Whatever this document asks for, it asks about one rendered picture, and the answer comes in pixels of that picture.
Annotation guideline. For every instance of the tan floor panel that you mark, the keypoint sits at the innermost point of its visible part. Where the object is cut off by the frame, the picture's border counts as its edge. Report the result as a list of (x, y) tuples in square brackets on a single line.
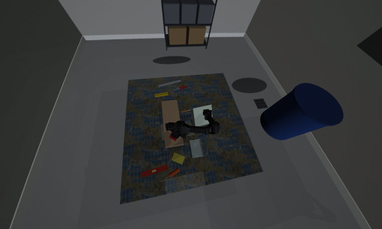
[(170, 113)]

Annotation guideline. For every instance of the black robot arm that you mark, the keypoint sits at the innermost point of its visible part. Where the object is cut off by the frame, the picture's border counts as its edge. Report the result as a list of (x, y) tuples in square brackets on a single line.
[(183, 128)]

